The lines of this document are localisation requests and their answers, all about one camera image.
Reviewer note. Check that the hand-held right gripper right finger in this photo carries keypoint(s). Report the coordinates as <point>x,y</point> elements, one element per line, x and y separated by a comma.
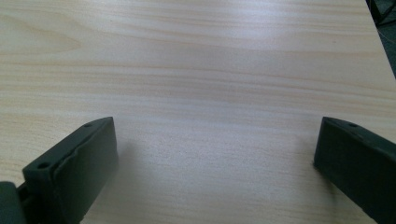
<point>358,161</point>

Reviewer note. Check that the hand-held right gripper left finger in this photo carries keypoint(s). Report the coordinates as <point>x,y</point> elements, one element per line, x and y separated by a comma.
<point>77,168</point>

